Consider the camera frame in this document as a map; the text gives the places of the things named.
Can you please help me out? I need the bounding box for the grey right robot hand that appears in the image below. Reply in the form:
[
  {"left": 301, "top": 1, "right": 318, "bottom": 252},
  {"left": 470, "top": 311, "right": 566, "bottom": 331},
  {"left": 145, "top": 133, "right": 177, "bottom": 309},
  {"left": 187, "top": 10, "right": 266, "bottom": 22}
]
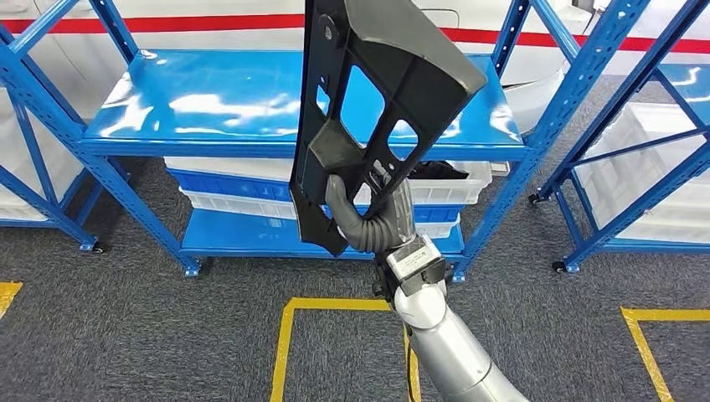
[{"left": 324, "top": 174, "right": 417, "bottom": 246}]

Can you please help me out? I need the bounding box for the black plastic car part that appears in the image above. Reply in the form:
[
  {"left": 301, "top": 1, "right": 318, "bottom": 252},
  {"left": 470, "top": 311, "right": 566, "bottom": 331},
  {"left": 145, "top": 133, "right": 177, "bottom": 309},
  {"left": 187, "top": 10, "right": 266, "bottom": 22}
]
[
  {"left": 409, "top": 161, "right": 471, "bottom": 182},
  {"left": 288, "top": 0, "right": 489, "bottom": 259}
]

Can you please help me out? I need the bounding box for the blue plastic bin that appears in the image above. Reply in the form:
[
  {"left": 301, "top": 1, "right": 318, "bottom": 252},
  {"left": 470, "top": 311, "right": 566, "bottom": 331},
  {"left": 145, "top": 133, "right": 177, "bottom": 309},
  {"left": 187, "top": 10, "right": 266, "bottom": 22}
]
[
  {"left": 166, "top": 167, "right": 295, "bottom": 204},
  {"left": 322, "top": 204, "right": 465, "bottom": 224}
]

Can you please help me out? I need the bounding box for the yellow floor tape square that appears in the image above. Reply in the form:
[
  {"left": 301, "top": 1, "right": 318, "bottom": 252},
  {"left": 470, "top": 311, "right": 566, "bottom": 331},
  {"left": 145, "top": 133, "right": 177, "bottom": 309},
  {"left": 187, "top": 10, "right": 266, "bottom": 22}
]
[
  {"left": 270, "top": 296, "right": 424, "bottom": 402},
  {"left": 620, "top": 307, "right": 710, "bottom": 402},
  {"left": 0, "top": 281, "right": 24, "bottom": 322}
]

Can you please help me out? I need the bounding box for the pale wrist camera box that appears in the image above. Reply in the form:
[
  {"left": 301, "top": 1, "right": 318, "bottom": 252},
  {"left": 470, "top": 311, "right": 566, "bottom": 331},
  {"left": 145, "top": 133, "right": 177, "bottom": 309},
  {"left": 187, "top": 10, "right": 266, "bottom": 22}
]
[{"left": 385, "top": 235, "right": 448, "bottom": 298}]

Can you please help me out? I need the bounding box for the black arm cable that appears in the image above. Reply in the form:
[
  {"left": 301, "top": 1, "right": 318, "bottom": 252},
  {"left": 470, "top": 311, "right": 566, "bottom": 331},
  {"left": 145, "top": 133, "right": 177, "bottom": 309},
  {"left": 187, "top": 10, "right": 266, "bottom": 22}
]
[{"left": 404, "top": 324, "right": 423, "bottom": 402}]

